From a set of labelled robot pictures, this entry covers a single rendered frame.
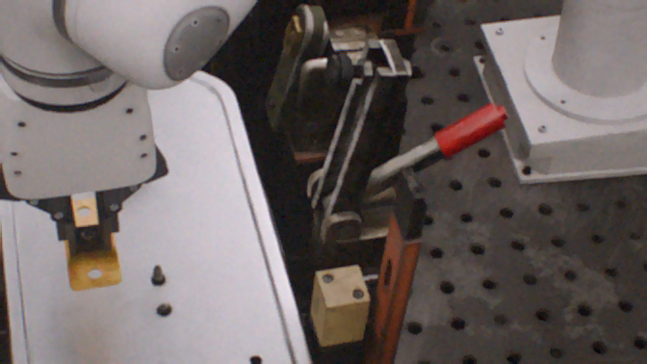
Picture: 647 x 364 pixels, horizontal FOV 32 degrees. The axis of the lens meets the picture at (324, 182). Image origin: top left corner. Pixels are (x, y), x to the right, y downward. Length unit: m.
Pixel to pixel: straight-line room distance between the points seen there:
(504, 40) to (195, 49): 0.94
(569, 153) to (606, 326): 0.23
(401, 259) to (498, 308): 0.55
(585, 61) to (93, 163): 0.78
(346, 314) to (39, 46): 0.31
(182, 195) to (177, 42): 0.39
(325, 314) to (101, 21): 0.32
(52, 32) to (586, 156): 0.90
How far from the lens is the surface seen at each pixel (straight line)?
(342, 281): 0.84
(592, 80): 1.42
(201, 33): 0.61
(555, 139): 1.39
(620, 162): 1.47
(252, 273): 0.92
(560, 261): 1.37
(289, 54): 1.00
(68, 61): 0.68
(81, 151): 0.76
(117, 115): 0.74
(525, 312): 1.31
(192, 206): 0.97
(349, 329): 0.86
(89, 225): 0.87
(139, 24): 0.59
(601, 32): 1.38
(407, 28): 1.20
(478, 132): 0.86
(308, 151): 1.07
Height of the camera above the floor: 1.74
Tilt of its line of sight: 48 degrees down
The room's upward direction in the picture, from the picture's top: 7 degrees clockwise
